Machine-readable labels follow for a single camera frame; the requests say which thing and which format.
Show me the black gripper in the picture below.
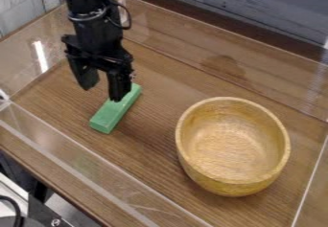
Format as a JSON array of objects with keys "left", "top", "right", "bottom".
[{"left": 62, "top": 10, "right": 134, "bottom": 102}]

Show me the green rectangular block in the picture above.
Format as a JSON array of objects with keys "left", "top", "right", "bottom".
[{"left": 89, "top": 83, "right": 143, "bottom": 134}]

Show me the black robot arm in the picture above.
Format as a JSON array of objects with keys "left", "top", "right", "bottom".
[{"left": 62, "top": 0, "right": 134, "bottom": 102}]

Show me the brown wooden bowl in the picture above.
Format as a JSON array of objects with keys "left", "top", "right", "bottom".
[{"left": 176, "top": 97, "right": 291, "bottom": 197}]

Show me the black metal stand base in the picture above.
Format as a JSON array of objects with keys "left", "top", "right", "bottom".
[{"left": 27, "top": 196, "right": 66, "bottom": 227}]

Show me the clear acrylic tray wall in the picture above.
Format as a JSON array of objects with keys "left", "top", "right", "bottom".
[{"left": 0, "top": 0, "right": 328, "bottom": 227}]

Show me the black cable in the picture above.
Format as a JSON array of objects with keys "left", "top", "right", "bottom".
[{"left": 0, "top": 195, "right": 23, "bottom": 227}]

